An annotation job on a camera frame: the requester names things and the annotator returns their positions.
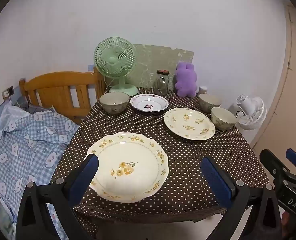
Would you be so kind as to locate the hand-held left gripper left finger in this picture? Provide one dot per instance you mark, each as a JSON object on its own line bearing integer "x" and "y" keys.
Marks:
{"x": 84, "y": 177}

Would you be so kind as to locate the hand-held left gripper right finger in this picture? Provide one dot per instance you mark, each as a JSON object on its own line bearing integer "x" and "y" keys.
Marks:
{"x": 216, "y": 180}

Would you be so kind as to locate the scalloped yellow floral plate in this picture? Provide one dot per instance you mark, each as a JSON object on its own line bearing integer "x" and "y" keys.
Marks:
{"x": 138, "y": 152}

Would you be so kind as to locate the grey-green floral bowl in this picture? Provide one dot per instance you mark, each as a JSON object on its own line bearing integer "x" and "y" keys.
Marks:
{"x": 223, "y": 118}
{"x": 114, "y": 102}
{"x": 209, "y": 102}

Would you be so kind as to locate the round yellow floral plate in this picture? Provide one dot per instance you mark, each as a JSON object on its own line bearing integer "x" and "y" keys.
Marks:
{"x": 188, "y": 123}

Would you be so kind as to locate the red floral plate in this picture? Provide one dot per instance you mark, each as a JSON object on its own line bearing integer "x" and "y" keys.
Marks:
{"x": 149, "y": 103}

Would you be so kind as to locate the person's right hand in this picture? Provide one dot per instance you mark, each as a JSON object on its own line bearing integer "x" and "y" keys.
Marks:
{"x": 285, "y": 221}

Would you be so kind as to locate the white fan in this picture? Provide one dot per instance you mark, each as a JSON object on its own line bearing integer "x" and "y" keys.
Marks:
{"x": 253, "y": 112}

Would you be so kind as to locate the blue checkered blanket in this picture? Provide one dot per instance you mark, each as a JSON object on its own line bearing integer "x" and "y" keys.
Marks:
{"x": 25, "y": 150}

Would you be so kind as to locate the brown polka dot tablecloth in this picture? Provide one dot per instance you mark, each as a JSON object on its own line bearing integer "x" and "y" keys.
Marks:
{"x": 138, "y": 125}

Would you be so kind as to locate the beige door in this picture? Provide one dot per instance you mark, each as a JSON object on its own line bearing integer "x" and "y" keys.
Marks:
{"x": 290, "y": 80}

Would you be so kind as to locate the grey cloth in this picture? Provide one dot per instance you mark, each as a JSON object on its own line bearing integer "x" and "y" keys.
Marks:
{"x": 37, "y": 108}

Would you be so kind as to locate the toothpick holder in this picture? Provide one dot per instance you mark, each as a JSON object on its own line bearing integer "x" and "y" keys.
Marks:
{"x": 203, "y": 90}

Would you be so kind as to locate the pale lace-trimmed cloth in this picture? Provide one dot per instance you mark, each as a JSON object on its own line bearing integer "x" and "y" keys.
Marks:
{"x": 2, "y": 220}

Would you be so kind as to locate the wooden headboard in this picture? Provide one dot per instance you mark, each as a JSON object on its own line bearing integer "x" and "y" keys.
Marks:
{"x": 55, "y": 87}

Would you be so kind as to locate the white dotted ruffled cloth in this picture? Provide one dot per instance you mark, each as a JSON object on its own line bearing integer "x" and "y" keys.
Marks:
{"x": 10, "y": 117}

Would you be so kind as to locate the purple plush toy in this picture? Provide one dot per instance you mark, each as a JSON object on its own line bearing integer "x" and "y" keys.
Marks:
{"x": 185, "y": 80}

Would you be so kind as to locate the glass jar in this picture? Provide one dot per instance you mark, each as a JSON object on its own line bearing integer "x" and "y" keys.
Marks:
{"x": 161, "y": 83}

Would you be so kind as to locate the green desk fan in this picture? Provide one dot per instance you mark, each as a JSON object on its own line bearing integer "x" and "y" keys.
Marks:
{"x": 112, "y": 60}

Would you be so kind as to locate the white wall socket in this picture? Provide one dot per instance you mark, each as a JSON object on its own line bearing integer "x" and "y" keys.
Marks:
{"x": 5, "y": 94}

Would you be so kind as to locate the dark wall switch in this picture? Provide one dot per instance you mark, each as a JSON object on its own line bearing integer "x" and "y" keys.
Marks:
{"x": 10, "y": 89}

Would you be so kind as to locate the green patterned wall board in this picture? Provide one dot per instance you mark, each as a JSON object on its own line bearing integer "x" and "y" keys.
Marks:
{"x": 158, "y": 57}

